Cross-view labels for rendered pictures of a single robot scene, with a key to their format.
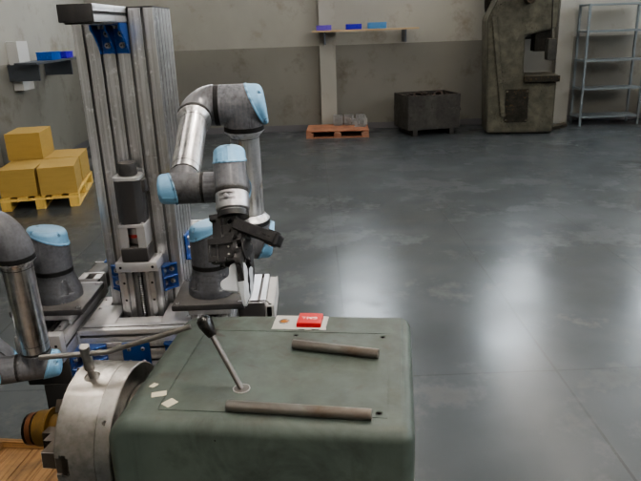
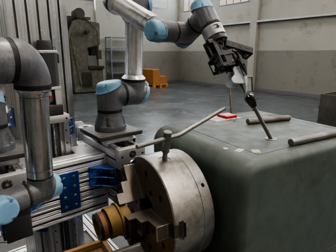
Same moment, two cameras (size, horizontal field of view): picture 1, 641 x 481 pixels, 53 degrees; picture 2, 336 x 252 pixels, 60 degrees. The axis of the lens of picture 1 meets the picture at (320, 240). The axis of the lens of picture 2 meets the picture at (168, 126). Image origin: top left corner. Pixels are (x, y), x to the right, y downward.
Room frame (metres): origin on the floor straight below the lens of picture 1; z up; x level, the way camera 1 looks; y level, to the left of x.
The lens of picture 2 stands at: (0.65, 0.98, 1.52)
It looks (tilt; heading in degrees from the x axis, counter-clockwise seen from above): 14 degrees down; 322
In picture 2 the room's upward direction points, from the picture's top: straight up
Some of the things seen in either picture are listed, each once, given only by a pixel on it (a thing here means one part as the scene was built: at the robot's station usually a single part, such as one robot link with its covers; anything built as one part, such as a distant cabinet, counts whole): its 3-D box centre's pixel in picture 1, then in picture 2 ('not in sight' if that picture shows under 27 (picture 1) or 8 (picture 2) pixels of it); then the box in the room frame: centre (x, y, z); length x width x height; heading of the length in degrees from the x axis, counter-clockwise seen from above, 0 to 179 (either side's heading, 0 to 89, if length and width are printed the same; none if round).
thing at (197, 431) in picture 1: (280, 437); (252, 179); (1.25, 0.11, 1.06); 0.59 x 0.48 x 0.39; 83
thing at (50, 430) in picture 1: (59, 449); (153, 225); (1.20, 0.59, 1.09); 0.12 x 0.11 x 0.05; 173
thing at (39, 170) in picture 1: (46, 164); not in sight; (8.03, 3.44, 0.41); 1.46 x 1.11 x 0.82; 0
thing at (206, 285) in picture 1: (211, 276); (110, 118); (1.90, 0.35, 1.21); 0.15 x 0.15 x 0.10
